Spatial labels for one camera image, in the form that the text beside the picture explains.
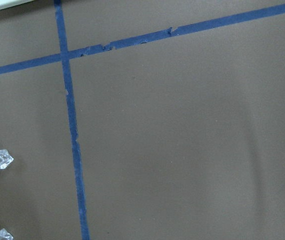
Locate clear ice cube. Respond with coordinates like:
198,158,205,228
0,228,14,240
0,149,14,170

